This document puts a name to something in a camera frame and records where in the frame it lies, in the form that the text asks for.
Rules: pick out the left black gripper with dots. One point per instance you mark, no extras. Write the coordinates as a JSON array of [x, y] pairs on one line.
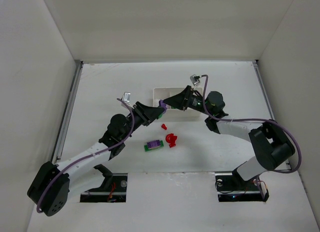
[[140, 113]]

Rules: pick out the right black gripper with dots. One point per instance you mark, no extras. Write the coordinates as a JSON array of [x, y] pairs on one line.
[[187, 98]]

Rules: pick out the green purple lego assembly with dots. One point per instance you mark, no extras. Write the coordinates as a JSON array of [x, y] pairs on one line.
[[164, 106]]

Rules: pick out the green plate purple brick lego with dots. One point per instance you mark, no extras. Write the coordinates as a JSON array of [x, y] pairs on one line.
[[153, 145]]

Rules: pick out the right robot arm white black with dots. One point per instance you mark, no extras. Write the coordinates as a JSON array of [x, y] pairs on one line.
[[269, 144]]

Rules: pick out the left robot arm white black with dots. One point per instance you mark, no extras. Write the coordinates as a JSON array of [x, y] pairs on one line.
[[50, 188]]

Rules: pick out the white three-compartment container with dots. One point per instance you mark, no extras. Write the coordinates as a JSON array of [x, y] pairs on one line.
[[173, 114]]

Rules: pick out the red round lego piece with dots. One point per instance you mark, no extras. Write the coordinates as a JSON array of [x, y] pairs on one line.
[[171, 140]]

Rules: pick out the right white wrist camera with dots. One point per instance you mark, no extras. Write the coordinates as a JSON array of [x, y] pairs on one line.
[[195, 80]]

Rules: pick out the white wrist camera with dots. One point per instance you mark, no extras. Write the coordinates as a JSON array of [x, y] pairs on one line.
[[195, 80], [126, 98]]

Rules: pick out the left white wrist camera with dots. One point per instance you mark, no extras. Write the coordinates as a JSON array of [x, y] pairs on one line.
[[126, 98]]

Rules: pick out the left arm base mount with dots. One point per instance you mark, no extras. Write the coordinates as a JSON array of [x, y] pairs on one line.
[[111, 190]]

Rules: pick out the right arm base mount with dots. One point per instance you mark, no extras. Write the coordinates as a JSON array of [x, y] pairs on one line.
[[249, 191]]

